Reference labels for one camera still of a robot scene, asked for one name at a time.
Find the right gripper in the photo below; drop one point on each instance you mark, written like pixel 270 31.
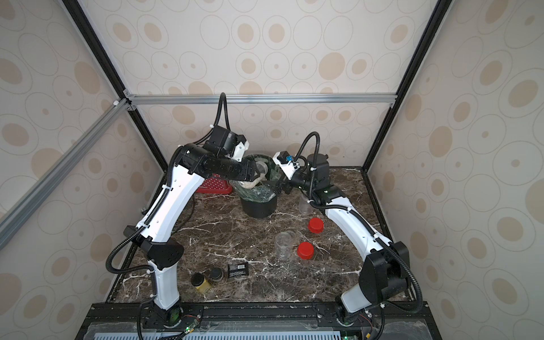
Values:
pixel 287 184

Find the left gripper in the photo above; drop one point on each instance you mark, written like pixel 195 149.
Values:
pixel 248 170

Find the red-lid oatmeal jar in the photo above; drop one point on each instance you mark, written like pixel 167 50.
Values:
pixel 261 170
pixel 303 205

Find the black trash bin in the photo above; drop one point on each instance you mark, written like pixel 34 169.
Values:
pixel 259 210

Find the small red jar lid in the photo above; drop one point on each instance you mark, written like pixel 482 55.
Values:
pixel 316 225

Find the clear oatmeal jar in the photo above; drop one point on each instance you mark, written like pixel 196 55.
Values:
pixel 284 245

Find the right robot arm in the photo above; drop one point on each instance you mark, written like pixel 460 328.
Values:
pixel 385 277

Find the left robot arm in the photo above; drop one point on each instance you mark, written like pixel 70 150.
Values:
pixel 190 165

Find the red toaster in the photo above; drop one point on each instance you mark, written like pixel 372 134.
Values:
pixel 215 185

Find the small black box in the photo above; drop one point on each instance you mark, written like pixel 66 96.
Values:
pixel 236 270

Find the yellow spice jar black lid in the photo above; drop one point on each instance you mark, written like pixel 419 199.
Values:
pixel 200 283

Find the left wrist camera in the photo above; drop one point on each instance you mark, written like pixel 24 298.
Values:
pixel 225 143

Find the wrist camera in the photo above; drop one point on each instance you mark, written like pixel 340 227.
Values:
pixel 319 171
pixel 225 143

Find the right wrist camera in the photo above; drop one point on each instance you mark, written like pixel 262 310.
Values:
pixel 319 171

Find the horizontal aluminium rail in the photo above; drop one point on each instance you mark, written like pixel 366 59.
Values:
pixel 270 98

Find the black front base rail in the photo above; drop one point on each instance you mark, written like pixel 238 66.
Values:
pixel 314 320

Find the left black frame post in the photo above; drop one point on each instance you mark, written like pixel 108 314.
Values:
pixel 84 26

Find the black frame post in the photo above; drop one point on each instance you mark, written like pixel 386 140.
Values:
pixel 84 26
pixel 429 33

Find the right black frame post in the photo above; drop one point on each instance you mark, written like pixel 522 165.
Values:
pixel 429 33

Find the left diagonal aluminium rail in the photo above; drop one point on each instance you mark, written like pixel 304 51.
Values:
pixel 33 199

